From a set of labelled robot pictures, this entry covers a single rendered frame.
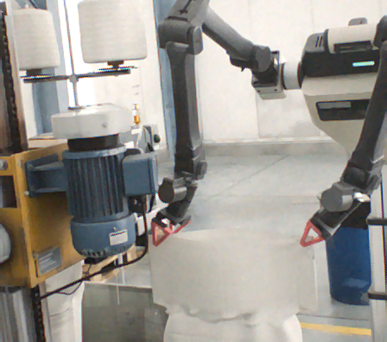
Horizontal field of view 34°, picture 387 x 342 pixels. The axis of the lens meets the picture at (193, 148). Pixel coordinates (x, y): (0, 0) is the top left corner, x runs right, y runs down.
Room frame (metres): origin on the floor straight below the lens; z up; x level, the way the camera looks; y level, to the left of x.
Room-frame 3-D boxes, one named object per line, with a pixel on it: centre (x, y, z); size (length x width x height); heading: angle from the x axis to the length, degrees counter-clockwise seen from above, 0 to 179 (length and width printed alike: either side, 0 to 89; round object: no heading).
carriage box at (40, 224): (1.60, 0.43, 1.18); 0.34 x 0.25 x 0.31; 154
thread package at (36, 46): (1.72, 0.41, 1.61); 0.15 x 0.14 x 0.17; 64
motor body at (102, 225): (1.47, 0.23, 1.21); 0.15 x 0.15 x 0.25
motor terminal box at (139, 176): (1.47, 0.13, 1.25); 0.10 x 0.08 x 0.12; 179
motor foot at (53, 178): (1.47, 0.32, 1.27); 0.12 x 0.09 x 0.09; 154
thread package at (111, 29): (1.60, 0.17, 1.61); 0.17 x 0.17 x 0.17
